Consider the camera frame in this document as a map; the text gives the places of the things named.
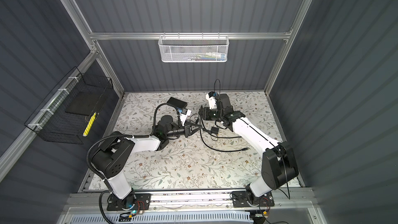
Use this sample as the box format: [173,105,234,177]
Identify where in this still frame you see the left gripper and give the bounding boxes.
[165,122,202,140]

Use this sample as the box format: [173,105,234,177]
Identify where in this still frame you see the black power adapter with cord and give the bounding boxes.
[210,127,219,134]

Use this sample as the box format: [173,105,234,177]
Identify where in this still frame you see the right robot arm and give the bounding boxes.
[199,91,299,202]

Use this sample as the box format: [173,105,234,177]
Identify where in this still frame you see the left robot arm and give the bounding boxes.
[86,103,202,200]

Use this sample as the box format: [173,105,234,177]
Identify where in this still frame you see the floral patterned table mat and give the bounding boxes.
[114,92,262,190]

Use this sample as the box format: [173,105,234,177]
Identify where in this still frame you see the items in white basket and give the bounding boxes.
[184,52,227,62]

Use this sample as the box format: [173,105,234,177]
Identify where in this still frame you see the yellow marker in basket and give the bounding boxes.
[83,112,97,137]

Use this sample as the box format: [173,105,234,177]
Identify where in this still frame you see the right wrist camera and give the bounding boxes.
[206,91,217,110]

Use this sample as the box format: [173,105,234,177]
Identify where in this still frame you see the thick black ethernet cable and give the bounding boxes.
[198,121,249,153]

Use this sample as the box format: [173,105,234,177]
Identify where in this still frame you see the white wire mesh basket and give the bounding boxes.
[158,36,230,63]

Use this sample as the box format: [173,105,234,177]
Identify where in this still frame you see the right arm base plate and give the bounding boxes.
[230,190,275,208]

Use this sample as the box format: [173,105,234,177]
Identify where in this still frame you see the white slotted cable duct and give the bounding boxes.
[69,211,254,224]

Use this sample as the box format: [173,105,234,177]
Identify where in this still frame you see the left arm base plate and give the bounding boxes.
[106,193,151,211]

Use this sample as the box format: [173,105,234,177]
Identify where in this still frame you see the black wire mesh basket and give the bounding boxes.
[24,69,113,145]

